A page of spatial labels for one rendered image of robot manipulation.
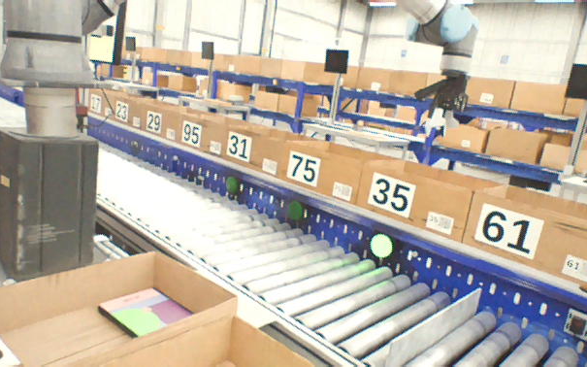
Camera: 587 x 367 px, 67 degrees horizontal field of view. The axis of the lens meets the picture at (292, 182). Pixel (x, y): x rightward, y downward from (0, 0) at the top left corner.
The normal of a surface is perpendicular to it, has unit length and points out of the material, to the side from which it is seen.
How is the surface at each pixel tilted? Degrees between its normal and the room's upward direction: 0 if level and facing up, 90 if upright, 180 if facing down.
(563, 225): 90
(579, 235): 90
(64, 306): 88
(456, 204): 90
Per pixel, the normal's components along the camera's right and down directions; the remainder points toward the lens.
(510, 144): -0.73, 0.04
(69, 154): 0.74, 0.25
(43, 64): 0.38, -0.08
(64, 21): 0.87, 0.19
